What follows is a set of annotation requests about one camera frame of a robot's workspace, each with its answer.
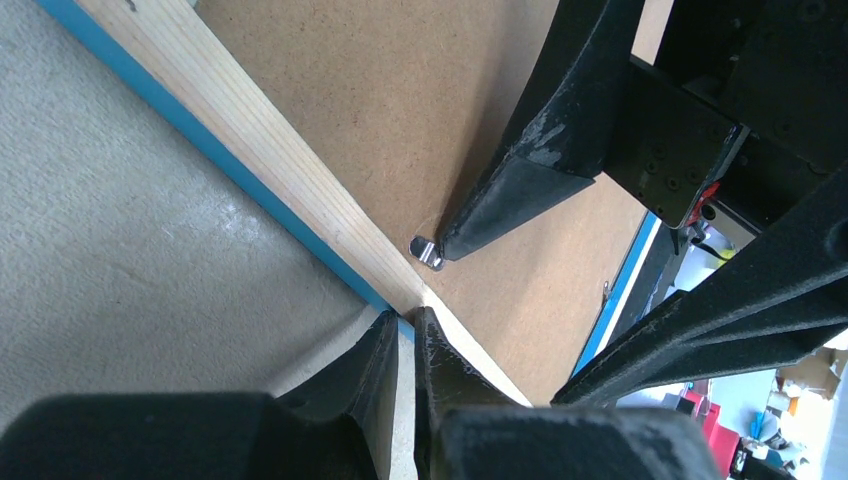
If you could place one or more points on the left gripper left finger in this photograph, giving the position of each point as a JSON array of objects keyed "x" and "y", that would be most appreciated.
[{"x": 338, "y": 424}]

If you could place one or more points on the blue wooden picture frame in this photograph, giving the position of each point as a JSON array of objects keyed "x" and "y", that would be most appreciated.
[{"x": 166, "y": 44}]

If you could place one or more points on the brown cardboard backing board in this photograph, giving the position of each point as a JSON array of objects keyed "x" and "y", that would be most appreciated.
[{"x": 405, "y": 102}]

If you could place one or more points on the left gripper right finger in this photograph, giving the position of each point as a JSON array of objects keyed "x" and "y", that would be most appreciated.
[{"x": 466, "y": 428}]

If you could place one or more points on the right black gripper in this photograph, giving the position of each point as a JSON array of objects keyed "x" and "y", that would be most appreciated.
[{"x": 745, "y": 104}]

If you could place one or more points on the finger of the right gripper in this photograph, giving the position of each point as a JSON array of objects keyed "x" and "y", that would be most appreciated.
[{"x": 782, "y": 297}]

